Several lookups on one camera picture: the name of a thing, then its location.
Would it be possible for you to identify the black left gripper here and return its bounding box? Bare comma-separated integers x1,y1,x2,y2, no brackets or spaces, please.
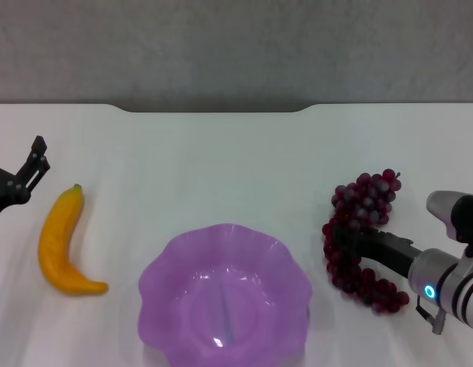
0,135,52,228

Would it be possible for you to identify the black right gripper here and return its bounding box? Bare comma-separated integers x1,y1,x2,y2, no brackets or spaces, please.
332,222,417,281

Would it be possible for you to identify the dark red grape bunch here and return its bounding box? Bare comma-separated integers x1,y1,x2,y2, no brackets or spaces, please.
321,167,411,317

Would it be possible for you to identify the yellow plastic banana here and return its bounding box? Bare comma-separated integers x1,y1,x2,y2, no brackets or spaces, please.
37,183,110,297

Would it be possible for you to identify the purple wavy-edged plastic plate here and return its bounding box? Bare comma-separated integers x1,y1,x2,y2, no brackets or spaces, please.
138,222,313,367

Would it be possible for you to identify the right wrist camera housing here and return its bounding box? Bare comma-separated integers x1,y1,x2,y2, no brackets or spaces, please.
426,190,473,246

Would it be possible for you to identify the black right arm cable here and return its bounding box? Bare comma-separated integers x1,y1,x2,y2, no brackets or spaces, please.
414,295,448,335

